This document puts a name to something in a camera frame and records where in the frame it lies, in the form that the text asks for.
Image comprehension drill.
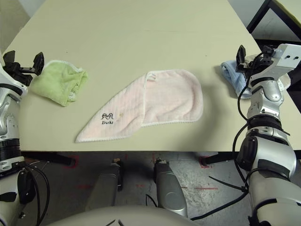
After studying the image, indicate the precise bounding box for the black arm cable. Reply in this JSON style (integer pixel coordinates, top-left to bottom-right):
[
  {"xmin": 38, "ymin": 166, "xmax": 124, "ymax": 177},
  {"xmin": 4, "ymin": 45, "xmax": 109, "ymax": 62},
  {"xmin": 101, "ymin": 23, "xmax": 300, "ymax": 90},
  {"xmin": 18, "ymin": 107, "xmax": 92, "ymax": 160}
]
[
  {"xmin": 23, "ymin": 162, "xmax": 50, "ymax": 226},
  {"xmin": 232, "ymin": 50, "xmax": 266, "ymax": 165}
]

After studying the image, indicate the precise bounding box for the grey right robot leg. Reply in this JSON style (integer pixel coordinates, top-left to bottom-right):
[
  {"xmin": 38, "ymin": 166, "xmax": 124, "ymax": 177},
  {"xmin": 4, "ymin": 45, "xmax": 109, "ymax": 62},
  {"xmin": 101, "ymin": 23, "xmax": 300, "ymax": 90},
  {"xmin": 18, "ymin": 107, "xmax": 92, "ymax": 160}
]
[{"xmin": 152, "ymin": 158, "xmax": 189, "ymax": 217}]

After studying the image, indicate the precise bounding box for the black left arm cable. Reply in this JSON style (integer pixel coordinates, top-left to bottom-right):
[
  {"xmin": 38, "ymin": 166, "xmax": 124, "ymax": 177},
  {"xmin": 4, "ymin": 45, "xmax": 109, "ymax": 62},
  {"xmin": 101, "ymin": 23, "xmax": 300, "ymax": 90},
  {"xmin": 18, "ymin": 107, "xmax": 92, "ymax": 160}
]
[{"xmin": 23, "ymin": 162, "xmax": 50, "ymax": 226}]

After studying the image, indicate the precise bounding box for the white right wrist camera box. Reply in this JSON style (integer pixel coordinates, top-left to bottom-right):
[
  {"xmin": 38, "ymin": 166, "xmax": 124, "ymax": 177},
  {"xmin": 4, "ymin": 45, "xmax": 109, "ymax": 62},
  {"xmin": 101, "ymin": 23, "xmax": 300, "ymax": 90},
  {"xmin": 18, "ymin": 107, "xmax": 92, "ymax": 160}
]
[{"xmin": 270, "ymin": 43, "xmax": 301, "ymax": 70}]

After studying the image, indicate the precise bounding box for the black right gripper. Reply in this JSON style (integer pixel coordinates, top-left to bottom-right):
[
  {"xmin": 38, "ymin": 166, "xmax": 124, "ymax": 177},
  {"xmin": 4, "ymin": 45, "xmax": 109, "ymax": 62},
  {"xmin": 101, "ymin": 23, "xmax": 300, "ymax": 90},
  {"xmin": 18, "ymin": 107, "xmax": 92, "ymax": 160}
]
[{"xmin": 236, "ymin": 44, "xmax": 275, "ymax": 80}]

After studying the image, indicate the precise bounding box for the beige robot torso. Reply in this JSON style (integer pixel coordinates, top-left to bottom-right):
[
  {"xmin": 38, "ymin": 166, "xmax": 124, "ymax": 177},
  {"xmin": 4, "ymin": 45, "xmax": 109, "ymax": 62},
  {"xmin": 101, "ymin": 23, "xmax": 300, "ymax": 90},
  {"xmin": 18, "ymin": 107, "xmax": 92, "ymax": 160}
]
[{"xmin": 47, "ymin": 203, "xmax": 196, "ymax": 226}]

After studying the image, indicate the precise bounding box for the black cable tie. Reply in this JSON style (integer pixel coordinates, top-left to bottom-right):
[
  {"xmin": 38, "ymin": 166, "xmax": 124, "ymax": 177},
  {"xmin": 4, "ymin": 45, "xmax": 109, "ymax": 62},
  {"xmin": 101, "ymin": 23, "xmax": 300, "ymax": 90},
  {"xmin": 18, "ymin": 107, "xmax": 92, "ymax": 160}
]
[{"xmin": 208, "ymin": 175, "xmax": 249, "ymax": 194}]

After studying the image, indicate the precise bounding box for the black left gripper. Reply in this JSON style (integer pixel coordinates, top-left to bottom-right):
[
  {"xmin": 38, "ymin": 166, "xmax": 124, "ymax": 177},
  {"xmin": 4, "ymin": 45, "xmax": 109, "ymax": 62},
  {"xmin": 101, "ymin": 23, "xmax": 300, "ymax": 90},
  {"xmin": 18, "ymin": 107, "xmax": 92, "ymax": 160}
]
[{"xmin": 1, "ymin": 50, "xmax": 45, "ymax": 87}]

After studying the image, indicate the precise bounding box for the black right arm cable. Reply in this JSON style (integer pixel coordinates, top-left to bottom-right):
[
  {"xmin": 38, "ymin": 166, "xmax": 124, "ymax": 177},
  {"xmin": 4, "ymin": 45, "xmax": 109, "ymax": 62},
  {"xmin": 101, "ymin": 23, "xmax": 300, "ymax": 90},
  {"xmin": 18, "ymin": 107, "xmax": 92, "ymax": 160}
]
[{"xmin": 232, "ymin": 50, "xmax": 266, "ymax": 165}]

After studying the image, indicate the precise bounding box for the green terry towel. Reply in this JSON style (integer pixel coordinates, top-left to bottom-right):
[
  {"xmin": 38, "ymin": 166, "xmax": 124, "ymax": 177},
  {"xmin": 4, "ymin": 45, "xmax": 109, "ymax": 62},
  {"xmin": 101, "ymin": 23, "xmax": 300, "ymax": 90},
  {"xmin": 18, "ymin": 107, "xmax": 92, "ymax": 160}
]
[{"xmin": 30, "ymin": 60, "xmax": 89, "ymax": 107}]

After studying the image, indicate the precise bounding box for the black-framed side table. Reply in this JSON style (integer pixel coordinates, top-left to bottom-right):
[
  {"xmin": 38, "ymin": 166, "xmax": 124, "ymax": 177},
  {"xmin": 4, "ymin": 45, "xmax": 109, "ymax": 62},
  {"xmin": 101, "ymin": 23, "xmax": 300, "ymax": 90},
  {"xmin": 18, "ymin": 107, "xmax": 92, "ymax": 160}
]
[{"xmin": 246, "ymin": 0, "xmax": 301, "ymax": 101}]

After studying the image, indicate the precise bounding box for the black table leg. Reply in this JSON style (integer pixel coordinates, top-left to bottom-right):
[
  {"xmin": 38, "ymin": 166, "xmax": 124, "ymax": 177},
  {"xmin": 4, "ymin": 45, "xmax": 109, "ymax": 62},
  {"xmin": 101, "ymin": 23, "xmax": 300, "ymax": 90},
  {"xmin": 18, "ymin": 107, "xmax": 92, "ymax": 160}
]
[
  {"xmin": 202, "ymin": 152, "xmax": 238, "ymax": 166},
  {"xmin": 22, "ymin": 152, "xmax": 76, "ymax": 167}
]

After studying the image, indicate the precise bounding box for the light blue terry towel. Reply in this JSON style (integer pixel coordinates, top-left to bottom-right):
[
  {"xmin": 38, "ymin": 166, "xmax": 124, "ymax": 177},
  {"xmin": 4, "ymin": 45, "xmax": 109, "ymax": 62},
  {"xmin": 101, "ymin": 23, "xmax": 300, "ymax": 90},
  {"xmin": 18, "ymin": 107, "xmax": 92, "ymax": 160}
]
[{"xmin": 220, "ymin": 60, "xmax": 252, "ymax": 99}]

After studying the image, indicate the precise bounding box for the grey robot leg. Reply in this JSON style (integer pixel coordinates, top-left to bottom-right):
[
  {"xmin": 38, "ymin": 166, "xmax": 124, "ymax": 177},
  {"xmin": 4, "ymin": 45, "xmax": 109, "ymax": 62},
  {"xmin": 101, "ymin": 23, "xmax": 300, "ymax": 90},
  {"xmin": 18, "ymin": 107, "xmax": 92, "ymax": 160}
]
[
  {"xmin": 84, "ymin": 158, "xmax": 125, "ymax": 212},
  {"xmin": 152, "ymin": 158, "xmax": 189, "ymax": 217}
]

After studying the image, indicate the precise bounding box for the pink towel with Ducks embroidery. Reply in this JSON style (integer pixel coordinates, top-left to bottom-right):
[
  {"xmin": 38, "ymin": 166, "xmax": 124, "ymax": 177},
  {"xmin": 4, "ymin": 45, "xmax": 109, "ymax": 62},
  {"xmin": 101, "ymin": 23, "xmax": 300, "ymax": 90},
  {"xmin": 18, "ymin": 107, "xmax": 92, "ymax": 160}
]
[{"xmin": 74, "ymin": 68, "xmax": 204, "ymax": 144}]

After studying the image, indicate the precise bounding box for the grey left robot leg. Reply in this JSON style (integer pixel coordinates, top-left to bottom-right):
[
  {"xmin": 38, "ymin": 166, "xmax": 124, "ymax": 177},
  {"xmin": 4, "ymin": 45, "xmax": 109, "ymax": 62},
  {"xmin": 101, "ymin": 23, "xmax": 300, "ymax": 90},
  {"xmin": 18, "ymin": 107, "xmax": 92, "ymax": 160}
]
[{"xmin": 84, "ymin": 158, "xmax": 125, "ymax": 212}]

